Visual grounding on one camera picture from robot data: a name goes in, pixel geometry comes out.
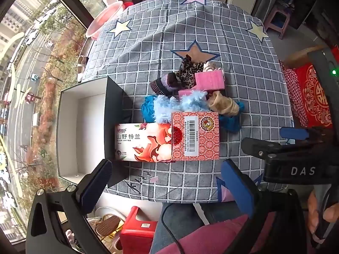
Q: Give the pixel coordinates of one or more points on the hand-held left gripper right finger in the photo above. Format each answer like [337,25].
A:
[235,185]

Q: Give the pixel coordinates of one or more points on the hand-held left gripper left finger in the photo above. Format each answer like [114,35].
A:
[96,187]

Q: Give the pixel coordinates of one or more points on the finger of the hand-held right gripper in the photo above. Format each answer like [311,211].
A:
[259,150]
[296,132]

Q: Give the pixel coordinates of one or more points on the teal cloth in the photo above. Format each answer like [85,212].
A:
[230,123]
[147,109]

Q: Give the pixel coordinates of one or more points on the beige sock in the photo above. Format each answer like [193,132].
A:
[221,104]

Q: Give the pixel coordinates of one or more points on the pink ribbed sponge block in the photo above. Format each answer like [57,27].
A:
[209,80]

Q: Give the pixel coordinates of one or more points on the cream polka dot cloth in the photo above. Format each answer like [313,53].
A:
[212,65]

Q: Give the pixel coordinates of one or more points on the leopard print cloth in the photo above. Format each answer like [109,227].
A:
[186,74]

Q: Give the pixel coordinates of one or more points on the person's right hand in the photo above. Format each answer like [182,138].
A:
[313,211]

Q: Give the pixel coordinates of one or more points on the red gold patterned cushion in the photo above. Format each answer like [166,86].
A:
[309,98]

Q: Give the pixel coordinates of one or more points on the brown slipper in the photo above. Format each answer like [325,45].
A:
[107,226]

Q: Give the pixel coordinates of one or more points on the red checked cloth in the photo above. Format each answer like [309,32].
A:
[291,90]

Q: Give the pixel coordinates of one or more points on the red patterned box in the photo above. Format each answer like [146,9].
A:
[206,143]

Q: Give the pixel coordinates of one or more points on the person's pink garment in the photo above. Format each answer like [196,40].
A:
[212,238]

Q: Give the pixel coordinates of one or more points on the red plastic stool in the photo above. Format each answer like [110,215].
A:
[137,232]

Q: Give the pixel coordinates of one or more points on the floral tissue box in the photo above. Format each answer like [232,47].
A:
[137,143]

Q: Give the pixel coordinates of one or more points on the small pink block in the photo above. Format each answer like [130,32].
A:
[185,92]

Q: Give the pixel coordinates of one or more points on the light blue fluffy cloth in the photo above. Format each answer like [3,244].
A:
[164,108]

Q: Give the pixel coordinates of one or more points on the grey checked star tablecloth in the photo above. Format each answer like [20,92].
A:
[238,45]

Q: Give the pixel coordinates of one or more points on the dark striped knit sock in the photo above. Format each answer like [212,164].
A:
[161,84]

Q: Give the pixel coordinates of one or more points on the white shoe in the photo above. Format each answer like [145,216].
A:
[81,68]

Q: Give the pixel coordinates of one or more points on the pink plastic stool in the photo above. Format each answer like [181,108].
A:
[278,13]

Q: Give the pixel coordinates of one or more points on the pink plastic basin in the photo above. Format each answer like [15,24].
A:
[103,18]

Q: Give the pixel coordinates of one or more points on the red basin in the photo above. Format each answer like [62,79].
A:
[127,4]

